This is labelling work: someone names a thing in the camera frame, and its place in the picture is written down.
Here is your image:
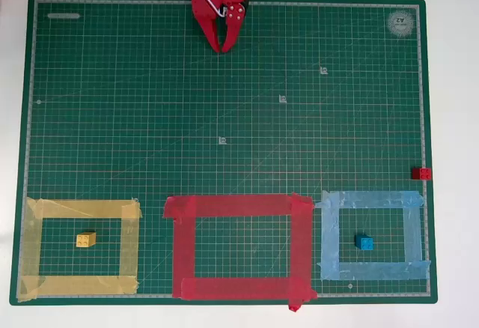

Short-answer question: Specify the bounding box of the blue toy brick cube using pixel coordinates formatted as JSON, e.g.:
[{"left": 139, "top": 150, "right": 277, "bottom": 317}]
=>
[{"left": 354, "top": 232, "right": 375, "bottom": 252}]

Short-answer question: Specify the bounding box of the yellow toy brick cube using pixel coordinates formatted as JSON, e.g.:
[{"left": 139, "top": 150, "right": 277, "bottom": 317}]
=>
[{"left": 76, "top": 231, "right": 97, "bottom": 249}]

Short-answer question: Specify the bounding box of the blue tape square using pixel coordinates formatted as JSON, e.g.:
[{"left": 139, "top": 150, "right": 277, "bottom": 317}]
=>
[{"left": 314, "top": 189, "right": 432, "bottom": 282}]

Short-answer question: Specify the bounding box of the yellow tape square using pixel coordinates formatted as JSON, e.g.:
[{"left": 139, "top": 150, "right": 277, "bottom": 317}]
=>
[{"left": 16, "top": 196, "right": 144, "bottom": 303}]

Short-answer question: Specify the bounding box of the red tape square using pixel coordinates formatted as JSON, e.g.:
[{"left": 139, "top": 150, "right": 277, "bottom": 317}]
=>
[{"left": 162, "top": 192, "right": 319, "bottom": 313}]

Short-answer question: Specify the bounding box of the green cutting mat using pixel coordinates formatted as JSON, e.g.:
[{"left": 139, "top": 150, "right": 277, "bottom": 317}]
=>
[{"left": 9, "top": 0, "right": 439, "bottom": 306}]

